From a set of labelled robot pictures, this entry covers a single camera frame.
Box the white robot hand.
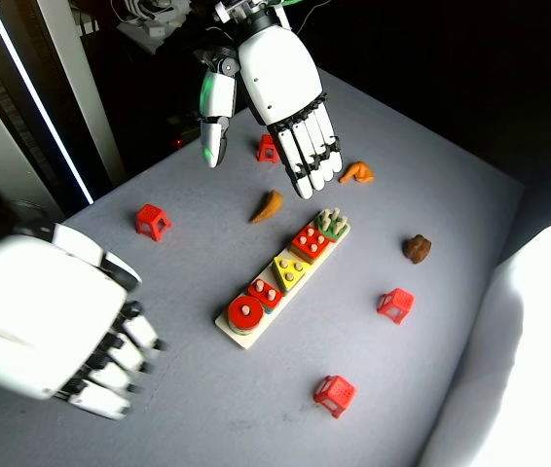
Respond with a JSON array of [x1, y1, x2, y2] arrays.
[[0, 222, 168, 422], [194, 21, 345, 200]]

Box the coloured rings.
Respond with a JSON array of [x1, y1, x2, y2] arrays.
[[226, 294, 265, 337]]

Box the triangular block stack, yellow top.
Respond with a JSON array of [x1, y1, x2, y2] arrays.
[[271, 255, 309, 295]]

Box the oblong block stack, red top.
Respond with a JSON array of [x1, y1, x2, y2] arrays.
[[246, 277, 284, 315]]

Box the wooden peg sorter board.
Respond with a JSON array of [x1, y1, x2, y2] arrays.
[[214, 221, 352, 351]]

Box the red toy stool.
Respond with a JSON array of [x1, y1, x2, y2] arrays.
[[256, 133, 281, 164], [312, 375, 357, 420], [134, 203, 173, 242], [376, 287, 416, 326]]

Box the black device with red light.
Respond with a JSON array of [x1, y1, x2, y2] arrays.
[[165, 114, 203, 152]]

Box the orange toy chicken leg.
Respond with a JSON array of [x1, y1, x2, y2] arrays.
[[338, 160, 376, 185]]

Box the orange toy croissant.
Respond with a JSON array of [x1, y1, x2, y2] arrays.
[[249, 189, 285, 225]]

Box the grey table cloth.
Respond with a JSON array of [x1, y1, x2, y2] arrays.
[[0, 67, 526, 467]]

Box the white pillar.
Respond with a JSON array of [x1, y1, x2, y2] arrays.
[[36, 0, 129, 189]]

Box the white light bar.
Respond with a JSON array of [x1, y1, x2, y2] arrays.
[[0, 0, 95, 206]]

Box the brown toy food lump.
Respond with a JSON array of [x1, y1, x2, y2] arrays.
[[401, 233, 433, 266]]

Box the white backdrop sheet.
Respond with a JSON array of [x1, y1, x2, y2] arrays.
[[414, 203, 551, 467]]

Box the white equipment with cables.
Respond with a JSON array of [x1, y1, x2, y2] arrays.
[[112, 0, 195, 54]]

